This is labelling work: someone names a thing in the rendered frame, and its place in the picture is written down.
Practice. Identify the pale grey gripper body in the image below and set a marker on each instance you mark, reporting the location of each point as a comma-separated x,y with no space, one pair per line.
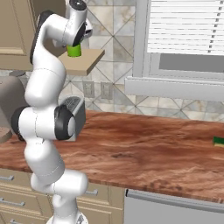
59,43

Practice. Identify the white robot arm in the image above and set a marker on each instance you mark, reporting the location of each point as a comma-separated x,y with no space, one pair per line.
43,87

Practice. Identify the green cylindrical spray bottle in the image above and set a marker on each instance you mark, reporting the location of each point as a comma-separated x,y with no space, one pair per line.
74,52

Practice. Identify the tan open cabinet door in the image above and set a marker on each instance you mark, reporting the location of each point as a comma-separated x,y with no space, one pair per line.
84,61

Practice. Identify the green and yellow sponge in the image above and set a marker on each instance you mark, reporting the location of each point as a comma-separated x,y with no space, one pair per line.
218,141

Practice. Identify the grey-brown rounded appliance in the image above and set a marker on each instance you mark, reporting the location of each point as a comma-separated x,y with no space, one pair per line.
11,99

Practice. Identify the grey toaster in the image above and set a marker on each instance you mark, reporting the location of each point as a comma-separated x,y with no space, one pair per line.
79,116

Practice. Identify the white window blinds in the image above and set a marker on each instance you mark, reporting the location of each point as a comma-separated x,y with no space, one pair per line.
186,26

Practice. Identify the tan drawer front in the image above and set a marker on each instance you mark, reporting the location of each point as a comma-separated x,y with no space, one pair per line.
5,218
96,215
26,207
17,182
100,194

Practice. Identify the grey dishwasher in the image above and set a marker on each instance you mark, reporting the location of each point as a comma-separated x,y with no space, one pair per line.
175,210

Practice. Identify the tan wall cabinet door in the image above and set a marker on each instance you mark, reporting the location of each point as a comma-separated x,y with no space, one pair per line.
13,32

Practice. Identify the grey wall outlet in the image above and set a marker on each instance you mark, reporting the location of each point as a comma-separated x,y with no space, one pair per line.
88,89
106,90

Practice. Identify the grey window frame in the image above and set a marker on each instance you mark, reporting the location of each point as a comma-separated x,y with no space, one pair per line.
175,87

